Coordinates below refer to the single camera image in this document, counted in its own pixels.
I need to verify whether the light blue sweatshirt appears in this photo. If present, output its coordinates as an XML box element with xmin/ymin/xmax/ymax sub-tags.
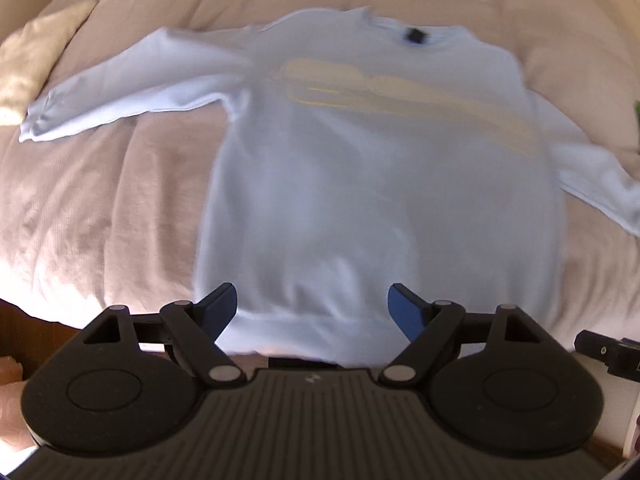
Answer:
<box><xmin>20</xmin><ymin>9</ymin><xmax>639</xmax><ymax>365</ymax></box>

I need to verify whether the cream folded cloth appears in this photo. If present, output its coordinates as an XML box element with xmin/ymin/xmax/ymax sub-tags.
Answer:
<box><xmin>1</xmin><ymin>0</ymin><xmax>98</xmax><ymax>126</ymax></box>

